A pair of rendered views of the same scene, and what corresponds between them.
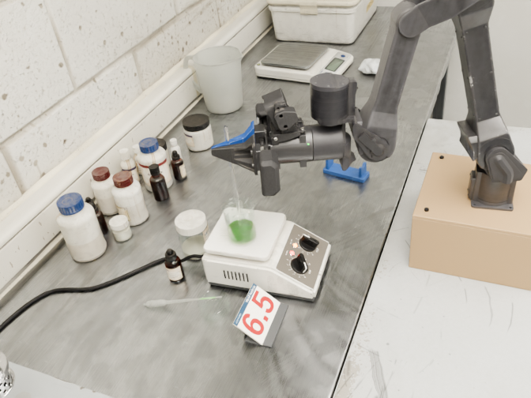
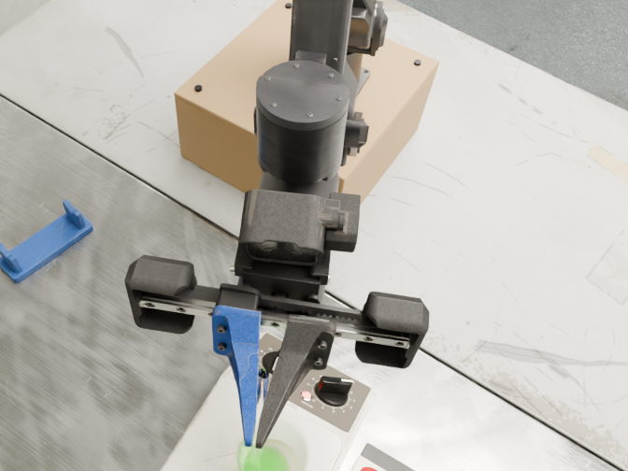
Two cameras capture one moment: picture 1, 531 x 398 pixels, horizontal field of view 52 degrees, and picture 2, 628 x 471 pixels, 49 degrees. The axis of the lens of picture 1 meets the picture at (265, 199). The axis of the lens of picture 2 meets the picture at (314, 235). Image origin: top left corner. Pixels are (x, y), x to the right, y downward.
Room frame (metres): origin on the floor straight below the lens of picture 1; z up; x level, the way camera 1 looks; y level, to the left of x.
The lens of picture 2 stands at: (0.72, 0.18, 1.55)
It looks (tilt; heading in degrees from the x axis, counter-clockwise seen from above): 57 degrees down; 267
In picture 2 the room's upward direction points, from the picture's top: 10 degrees clockwise
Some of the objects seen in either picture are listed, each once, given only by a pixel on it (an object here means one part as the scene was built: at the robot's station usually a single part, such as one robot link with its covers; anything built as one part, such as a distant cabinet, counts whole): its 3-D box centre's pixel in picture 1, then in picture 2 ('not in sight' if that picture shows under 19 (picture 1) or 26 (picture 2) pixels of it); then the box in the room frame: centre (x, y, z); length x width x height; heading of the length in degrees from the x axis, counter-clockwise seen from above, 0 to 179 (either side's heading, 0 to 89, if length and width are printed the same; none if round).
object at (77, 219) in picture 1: (79, 226); not in sight; (0.84, 0.36, 0.96); 0.07 x 0.07 x 0.13
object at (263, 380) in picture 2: (233, 179); (259, 430); (0.73, 0.05, 1.10); 0.01 x 0.01 x 0.20
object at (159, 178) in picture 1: (157, 182); not in sight; (0.99, 0.23, 0.94); 0.03 x 0.03 x 0.08
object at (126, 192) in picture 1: (128, 197); not in sight; (0.93, 0.28, 0.95); 0.06 x 0.06 x 0.11
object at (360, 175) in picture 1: (345, 167); (43, 237); (0.99, -0.18, 0.92); 0.10 x 0.03 x 0.04; 53
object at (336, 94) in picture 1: (348, 116); (310, 126); (0.72, -0.14, 1.20); 0.11 x 0.08 x 0.12; 87
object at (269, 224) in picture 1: (246, 232); (249, 468); (0.74, 0.04, 0.98); 0.12 x 0.12 x 0.01; 68
